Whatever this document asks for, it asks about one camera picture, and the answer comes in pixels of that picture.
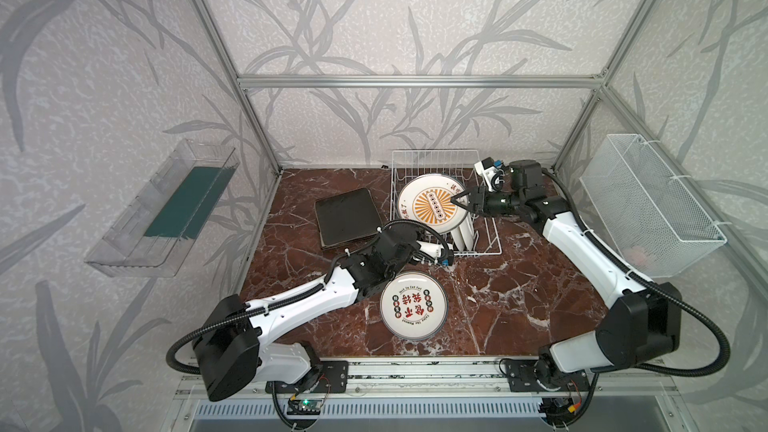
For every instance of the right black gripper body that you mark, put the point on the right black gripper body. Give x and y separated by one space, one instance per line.
477 201

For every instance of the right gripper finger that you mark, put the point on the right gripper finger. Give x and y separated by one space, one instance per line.
465 197
476 209

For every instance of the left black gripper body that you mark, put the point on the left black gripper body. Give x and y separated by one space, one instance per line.
417 249

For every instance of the white round plate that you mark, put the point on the white round plate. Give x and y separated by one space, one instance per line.
428 199
458 239
414 313
467 232

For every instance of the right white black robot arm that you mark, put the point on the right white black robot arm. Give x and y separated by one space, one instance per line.
643 319

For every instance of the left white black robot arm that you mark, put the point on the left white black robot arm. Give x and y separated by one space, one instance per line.
239 341

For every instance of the pink object in basket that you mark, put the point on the pink object in basket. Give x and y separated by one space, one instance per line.
639 257

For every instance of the green led circuit board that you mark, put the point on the green led circuit board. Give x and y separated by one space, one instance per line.
304 406

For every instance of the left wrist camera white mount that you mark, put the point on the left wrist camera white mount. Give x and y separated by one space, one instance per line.
437 253

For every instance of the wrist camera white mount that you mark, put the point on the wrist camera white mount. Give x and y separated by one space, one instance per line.
492 172
437 253

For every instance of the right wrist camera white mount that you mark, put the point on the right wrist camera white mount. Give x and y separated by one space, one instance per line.
492 172

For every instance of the white wire dish rack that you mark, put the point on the white wire dish rack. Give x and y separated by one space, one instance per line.
407 164

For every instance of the aluminium frame crossbar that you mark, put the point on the aluminium frame crossbar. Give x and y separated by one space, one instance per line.
253 81

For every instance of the aluminium front rail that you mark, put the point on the aluminium front rail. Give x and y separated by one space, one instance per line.
451 376

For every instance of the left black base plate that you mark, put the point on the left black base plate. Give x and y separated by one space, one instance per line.
324 377

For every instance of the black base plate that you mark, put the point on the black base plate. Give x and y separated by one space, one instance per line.
535 375
324 377

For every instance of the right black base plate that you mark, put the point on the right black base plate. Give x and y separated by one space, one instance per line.
535 375

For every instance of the white mesh wall basket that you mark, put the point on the white mesh wall basket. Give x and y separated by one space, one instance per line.
642 202

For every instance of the clear plastic wall shelf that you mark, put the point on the clear plastic wall shelf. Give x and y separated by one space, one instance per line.
153 236

